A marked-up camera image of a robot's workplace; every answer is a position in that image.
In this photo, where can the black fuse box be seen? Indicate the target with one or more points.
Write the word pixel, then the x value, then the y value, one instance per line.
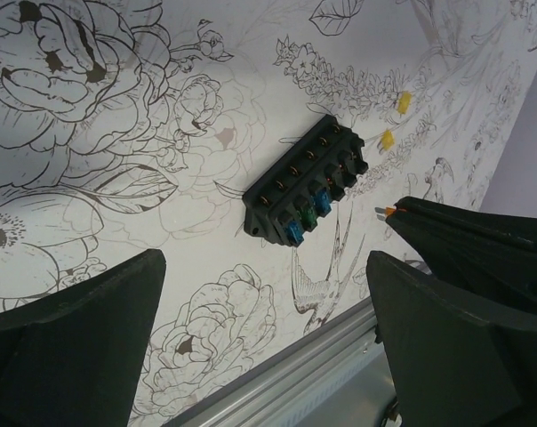
pixel 328 156

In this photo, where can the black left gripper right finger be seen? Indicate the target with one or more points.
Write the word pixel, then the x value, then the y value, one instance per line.
pixel 456 358

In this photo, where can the blue blade fuse far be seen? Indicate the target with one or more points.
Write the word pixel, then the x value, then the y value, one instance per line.
pixel 294 233

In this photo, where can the orange blade fuse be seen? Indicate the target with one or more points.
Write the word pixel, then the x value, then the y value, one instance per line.
pixel 383 213

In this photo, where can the yellow blade fuse far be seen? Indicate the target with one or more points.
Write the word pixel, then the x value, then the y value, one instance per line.
pixel 404 102

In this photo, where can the yellow blade fuse near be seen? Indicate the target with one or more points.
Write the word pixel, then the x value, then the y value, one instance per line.
pixel 386 141

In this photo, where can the yellow blade fuse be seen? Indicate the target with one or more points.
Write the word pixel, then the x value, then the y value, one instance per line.
pixel 404 102
pixel 386 141

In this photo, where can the green blade fuse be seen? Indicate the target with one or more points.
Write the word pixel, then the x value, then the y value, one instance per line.
pixel 308 218

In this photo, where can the blue blade fuse near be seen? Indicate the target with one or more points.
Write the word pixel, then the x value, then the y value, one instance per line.
pixel 322 203

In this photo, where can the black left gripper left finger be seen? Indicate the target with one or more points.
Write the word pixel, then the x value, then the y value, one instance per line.
pixel 74 357

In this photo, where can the blue blade fuse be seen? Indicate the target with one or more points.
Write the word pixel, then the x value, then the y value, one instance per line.
pixel 322 203
pixel 294 233

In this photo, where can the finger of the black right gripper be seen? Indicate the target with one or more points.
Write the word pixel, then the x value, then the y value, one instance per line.
pixel 491 255

